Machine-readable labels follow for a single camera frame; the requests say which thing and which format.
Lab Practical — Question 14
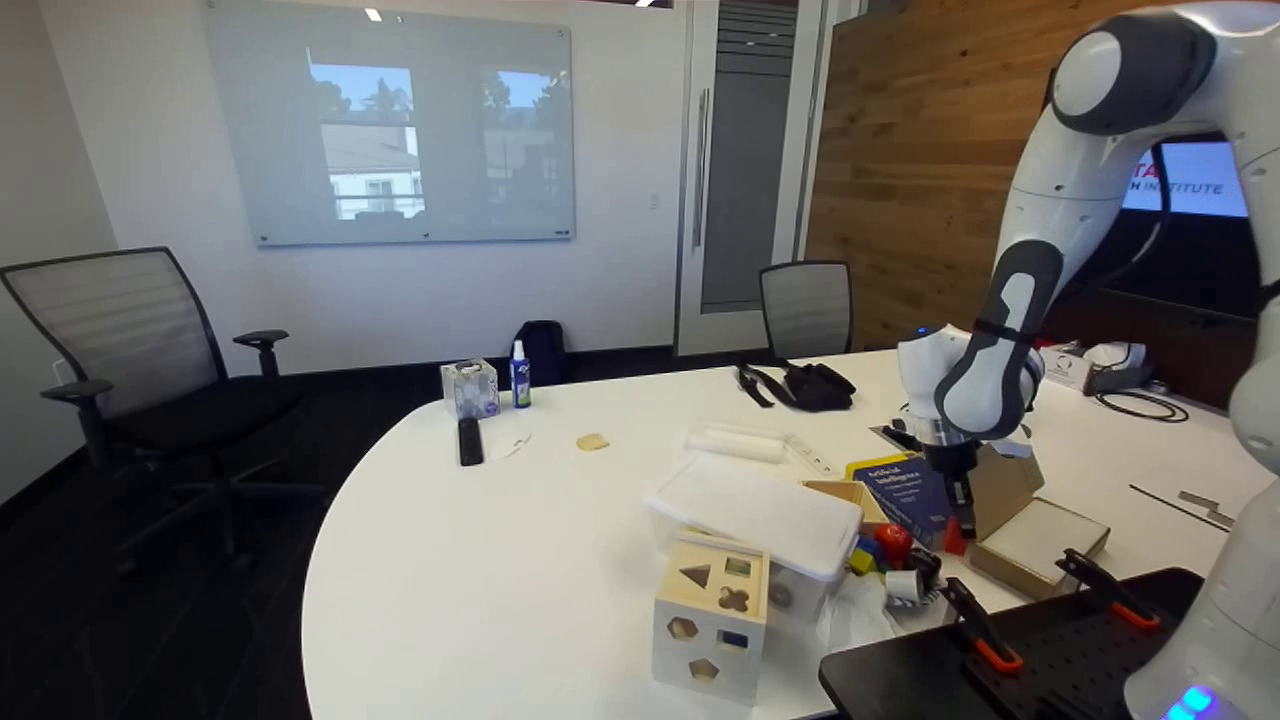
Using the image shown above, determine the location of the wall television screen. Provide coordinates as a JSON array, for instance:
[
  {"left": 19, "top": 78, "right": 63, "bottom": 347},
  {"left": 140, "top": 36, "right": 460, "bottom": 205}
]
[{"left": 1064, "top": 127, "right": 1280, "bottom": 321}]

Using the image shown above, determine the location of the small spray bottle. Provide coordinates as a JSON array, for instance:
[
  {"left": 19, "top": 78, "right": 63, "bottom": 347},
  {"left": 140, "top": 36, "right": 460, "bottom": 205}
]
[{"left": 504, "top": 336, "right": 535, "bottom": 412}]

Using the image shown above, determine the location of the crumpled clear plastic sheet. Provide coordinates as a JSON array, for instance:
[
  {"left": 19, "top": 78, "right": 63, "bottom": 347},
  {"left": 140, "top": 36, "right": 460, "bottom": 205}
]
[{"left": 797, "top": 569, "right": 925, "bottom": 650}]

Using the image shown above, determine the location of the glass door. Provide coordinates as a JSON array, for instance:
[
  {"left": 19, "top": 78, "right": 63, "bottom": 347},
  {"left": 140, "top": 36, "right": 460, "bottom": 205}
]
[{"left": 676, "top": 0, "right": 833, "bottom": 358}]

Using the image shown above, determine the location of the black remote control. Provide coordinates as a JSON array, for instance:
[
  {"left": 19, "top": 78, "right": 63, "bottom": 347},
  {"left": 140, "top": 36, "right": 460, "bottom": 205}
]
[{"left": 452, "top": 412, "right": 489, "bottom": 469}]

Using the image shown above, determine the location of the grey mesh chair with armrests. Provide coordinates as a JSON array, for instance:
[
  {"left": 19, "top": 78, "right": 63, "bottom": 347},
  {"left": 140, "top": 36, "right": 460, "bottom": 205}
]
[{"left": 0, "top": 243, "right": 308, "bottom": 571}]

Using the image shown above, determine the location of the wooden shape sorter box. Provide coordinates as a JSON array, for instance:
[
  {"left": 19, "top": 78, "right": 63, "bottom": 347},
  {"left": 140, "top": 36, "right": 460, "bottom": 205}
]
[{"left": 649, "top": 535, "right": 777, "bottom": 709}]

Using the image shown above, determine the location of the red toy ball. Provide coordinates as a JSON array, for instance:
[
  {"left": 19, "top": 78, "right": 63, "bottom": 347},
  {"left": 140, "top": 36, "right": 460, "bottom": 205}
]
[{"left": 868, "top": 518, "right": 919, "bottom": 564}]

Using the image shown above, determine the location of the open cardboard box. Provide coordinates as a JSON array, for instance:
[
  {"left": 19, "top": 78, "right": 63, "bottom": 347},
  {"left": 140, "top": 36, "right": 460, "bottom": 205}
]
[{"left": 960, "top": 438, "right": 1117, "bottom": 605}]

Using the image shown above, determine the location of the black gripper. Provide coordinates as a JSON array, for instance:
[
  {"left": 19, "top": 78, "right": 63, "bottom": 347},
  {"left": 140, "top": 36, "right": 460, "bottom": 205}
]
[{"left": 929, "top": 438, "right": 990, "bottom": 535}]

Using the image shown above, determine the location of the blue and yellow book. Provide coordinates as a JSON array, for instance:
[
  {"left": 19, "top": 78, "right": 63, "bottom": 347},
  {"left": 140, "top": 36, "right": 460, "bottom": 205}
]
[{"left": 850, "top": 453, "right": 960, "bottom": 548}]

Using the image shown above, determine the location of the grey mesh office chair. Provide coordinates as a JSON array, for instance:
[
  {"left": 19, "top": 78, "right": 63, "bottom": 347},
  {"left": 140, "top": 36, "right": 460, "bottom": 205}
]
[{"left": 758, "top": 257, "right": 855, "bottom": 365}]

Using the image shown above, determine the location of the black orange clamp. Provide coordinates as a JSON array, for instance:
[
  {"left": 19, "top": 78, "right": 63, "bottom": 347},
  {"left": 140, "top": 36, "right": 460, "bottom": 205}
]
[
  {"left": 936, "top": 571, "right": 1030, "bottom": 679},
  {"left": 1052, "top": 545, "right": 1168, "bottom": 639}
]

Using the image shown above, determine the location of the white lidded plastic bin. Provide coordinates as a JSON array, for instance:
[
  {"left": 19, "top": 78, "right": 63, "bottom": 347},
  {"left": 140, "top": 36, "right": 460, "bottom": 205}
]
[{"left": 639, "top": 447, "right": 868, "bottom": 632}]

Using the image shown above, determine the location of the clear tissue box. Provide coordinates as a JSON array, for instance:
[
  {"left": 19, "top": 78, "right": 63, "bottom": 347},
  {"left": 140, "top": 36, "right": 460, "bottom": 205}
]
[{"left": 435, "top": 352, "right": 504, "bottom": 418}]

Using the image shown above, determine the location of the black looped cable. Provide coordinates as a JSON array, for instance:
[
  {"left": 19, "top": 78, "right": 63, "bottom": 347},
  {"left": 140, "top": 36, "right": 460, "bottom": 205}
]
[{"left": 1094, "top": 380, "right": 1191, "bottom": 428}]

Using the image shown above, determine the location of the black strap bag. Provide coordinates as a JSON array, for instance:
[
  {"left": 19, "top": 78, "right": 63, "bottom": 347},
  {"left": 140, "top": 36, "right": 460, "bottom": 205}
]
[{"left": 734, "top": 354, "right": 861, "bottom": 414}]

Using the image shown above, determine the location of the glass whiteboard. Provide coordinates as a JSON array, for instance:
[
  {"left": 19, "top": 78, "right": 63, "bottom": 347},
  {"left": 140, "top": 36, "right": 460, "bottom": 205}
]
[{"left": 202, "top": 0, "right": 579, "bottom": 257}]

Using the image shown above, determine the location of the black mounting plate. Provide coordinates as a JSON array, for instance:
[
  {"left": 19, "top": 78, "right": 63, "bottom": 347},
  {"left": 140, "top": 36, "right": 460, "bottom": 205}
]
[{"left": 814, "top": 564, "right": 1208, "bottom": 720}]

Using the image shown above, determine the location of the white headset device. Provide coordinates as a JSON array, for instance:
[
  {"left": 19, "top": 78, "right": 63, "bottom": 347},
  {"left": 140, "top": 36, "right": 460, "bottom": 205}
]
[{"left": 1064, "top": 336, "right": 1155, "bottom": 399}]

